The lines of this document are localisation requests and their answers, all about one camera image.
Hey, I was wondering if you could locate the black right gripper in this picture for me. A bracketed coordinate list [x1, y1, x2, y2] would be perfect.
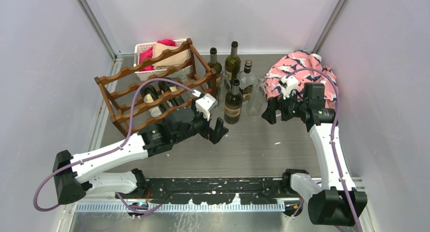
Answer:
[262, 87, 308, 125]

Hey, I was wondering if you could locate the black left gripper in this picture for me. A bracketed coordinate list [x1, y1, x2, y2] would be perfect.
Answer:
[172, 98, 228, 144]

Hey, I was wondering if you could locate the dark bottle brown label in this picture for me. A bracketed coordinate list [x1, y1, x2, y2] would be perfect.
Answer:
[224, 79, 243, 124]

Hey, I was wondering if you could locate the dark bottle white label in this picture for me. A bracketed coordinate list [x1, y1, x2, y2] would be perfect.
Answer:
[157, 81, 185, 107]

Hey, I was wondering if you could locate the dark bottle cream label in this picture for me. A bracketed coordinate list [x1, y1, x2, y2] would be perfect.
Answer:
[139, 85, 167, 117]

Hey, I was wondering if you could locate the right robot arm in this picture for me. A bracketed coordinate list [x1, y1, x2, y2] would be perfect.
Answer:
[262, 83, 368, 227]

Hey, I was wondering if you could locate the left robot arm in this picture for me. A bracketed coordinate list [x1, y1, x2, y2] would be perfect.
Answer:
[53, 108, 229, 205]

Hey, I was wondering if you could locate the clear bottle with dark cap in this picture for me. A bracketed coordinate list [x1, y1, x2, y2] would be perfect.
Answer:
[237, 60, 257, 103]

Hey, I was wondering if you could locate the small clear glass bottle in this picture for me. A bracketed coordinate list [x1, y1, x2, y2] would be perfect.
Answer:
[217, 70, 230, 112]

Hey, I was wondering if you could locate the dark green bottle far back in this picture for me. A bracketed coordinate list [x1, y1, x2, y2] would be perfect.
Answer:
[225, 41, 241, 82]

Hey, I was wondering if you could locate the dark green bottle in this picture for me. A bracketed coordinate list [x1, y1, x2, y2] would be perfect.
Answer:
[225, 41, 241, 82]
[208, 47, 222, 92]

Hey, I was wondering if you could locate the dark green bottle far left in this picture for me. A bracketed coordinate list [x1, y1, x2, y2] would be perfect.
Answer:
[208, 47, 222, 92]

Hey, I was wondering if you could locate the wooden wine rack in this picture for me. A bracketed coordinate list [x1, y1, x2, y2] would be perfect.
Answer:
[94, 38, 217, 136]

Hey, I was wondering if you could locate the pink shark print cloth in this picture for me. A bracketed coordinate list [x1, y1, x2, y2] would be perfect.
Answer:
[264, 50, 338, 110]

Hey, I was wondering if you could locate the white plastic basket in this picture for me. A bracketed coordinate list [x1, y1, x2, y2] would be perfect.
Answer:
[134, 39, 192, 82]

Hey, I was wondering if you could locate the beige folded cloth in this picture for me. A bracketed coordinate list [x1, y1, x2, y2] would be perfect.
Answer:
[151, 42, 191, 70]

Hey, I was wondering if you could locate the red cloth in basket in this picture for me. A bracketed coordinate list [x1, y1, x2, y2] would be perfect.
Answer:
[139, 39, 175, 71]

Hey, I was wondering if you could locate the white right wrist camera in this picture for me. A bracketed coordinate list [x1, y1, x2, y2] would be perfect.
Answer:
[279, 75, 299, 99]

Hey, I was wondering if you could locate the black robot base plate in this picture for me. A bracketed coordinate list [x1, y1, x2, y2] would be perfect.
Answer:
[121, 177, 299, 205]

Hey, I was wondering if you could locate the aluminium corner post left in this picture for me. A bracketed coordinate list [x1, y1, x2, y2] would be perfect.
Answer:
[76, 0, 121, 59]

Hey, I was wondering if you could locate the aluminium corner post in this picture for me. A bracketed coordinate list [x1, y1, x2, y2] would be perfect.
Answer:
[312, 0, 349, 54]
[76, 0, 121, 59]

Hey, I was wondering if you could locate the aluminium corner post right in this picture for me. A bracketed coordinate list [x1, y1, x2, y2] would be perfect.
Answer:
[312, 0, 349, 54]

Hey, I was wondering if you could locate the aluminium frame rail front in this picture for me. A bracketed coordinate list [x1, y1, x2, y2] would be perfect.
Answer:
[74, 192, 299, 213]

